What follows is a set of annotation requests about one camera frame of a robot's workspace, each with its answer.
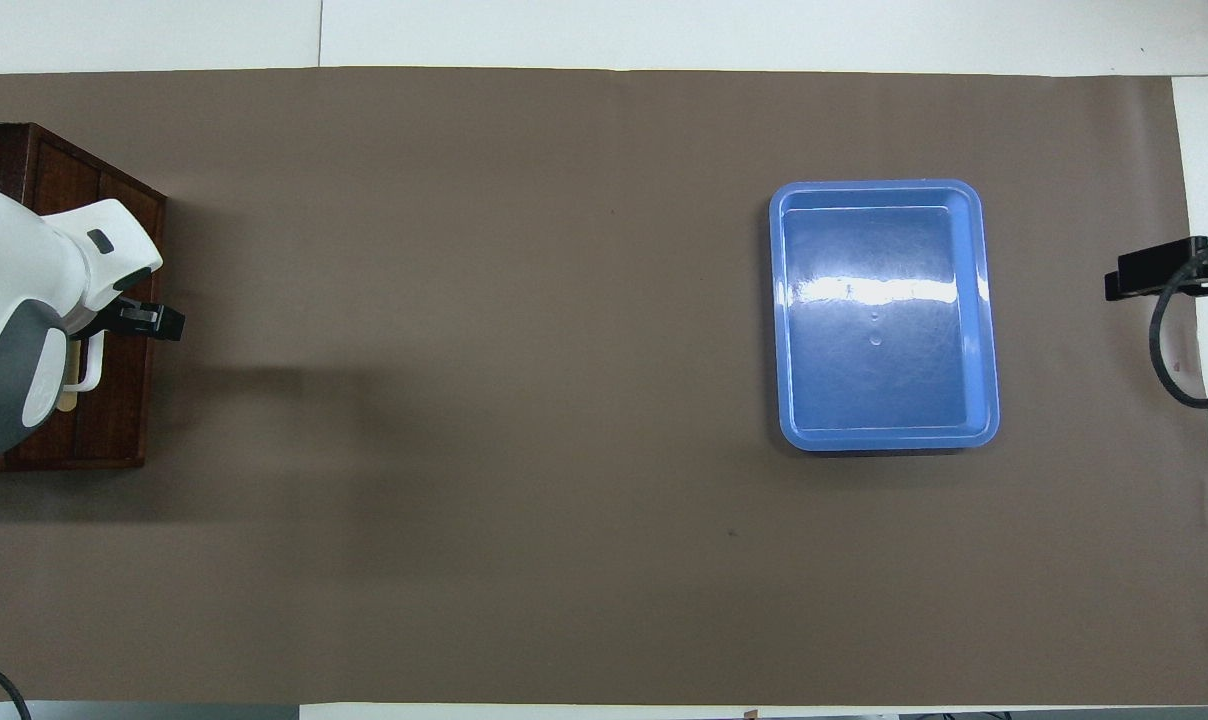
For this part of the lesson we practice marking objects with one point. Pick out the dark wooden drawer cabinet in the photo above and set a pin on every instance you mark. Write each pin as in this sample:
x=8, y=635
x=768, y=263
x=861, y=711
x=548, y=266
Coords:
x=4, y=150

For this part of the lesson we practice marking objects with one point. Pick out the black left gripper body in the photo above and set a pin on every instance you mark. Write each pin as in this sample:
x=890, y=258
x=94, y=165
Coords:
x=99, y=320

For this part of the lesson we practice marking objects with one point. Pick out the blue plastic tray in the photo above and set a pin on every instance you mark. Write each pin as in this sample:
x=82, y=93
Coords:
x=884, y=380

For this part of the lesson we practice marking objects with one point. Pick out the brown paper table mat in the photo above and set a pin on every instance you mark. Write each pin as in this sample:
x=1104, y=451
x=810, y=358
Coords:
x=524, y=400

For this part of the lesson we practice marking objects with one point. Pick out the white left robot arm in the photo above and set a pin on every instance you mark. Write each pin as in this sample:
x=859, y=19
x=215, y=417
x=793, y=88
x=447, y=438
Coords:
x=24, y=290

